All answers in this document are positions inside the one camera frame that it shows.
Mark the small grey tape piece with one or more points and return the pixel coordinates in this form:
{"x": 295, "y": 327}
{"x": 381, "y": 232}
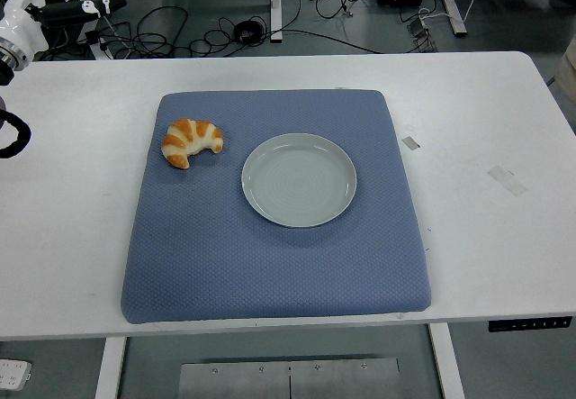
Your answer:
{"x": 411, "y": 142}

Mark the grey round plate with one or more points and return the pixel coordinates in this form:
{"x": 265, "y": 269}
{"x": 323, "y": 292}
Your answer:
{"x": 299, "y": 183}

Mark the black table control panel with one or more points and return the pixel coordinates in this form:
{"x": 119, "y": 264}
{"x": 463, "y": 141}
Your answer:
{"x": 531, "y": 324}

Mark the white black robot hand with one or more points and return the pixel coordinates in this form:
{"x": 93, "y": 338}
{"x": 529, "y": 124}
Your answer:
{"x": 22, "y": 16}

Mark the beige object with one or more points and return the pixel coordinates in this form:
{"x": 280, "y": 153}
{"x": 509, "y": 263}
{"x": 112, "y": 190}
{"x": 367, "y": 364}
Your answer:
{"x": 568, "y": 72}

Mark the large grey tape piece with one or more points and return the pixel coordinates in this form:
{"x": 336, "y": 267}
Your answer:
{"x": 507, "y": 181}

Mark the white power strip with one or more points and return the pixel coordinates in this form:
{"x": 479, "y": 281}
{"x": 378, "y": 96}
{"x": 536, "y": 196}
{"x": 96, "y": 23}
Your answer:
{"x": 13, "y": 374}

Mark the blue quilted mat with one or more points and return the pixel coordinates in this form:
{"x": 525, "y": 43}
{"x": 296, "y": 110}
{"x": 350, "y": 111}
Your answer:
{"x": 270, "y": 273}

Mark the white desk leg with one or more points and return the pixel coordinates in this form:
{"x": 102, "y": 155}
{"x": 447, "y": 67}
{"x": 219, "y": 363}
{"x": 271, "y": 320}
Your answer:
{"x": 101, "y": 50}
{"x": 276, "y": 2}
{"x": 452, "y": 2}

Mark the croissant bread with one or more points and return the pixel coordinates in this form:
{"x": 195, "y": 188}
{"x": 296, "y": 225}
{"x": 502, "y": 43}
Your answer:
{"x": 189, "y": 140}

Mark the grey foot pedal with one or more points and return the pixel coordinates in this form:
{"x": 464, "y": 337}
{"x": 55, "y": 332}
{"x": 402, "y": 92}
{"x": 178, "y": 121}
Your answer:
{"x": 420, "y": 32}

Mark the white table leg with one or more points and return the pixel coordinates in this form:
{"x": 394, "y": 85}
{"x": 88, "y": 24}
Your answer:
{"x": 110, "y": 367}
{"x": 447, "y": 363}

